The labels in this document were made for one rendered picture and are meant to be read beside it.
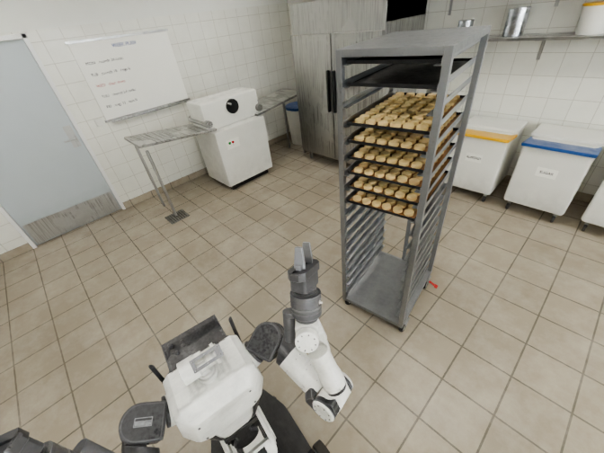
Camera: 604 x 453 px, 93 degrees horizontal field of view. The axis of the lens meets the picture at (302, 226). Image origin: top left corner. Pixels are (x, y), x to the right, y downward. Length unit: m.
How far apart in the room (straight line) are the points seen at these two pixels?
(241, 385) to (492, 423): 1.60
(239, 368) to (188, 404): 0.16
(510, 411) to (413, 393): 0.53
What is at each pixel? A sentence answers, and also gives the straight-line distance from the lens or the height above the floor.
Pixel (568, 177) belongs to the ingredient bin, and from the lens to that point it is 3.55.
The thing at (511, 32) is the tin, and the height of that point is 1.60.
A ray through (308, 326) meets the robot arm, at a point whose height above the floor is 1.27.
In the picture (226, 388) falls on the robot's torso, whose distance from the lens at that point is 1.00.
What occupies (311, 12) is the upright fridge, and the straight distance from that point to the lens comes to 4.23.
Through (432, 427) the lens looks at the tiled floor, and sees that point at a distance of 2.13.
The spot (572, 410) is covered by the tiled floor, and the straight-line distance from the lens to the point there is 2.47.
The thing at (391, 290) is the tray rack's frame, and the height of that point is 0.15.
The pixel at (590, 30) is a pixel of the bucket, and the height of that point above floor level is 1.60.
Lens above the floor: 1.97
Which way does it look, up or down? 37 degrees down
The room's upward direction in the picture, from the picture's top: 8 degrees counter-clockwise
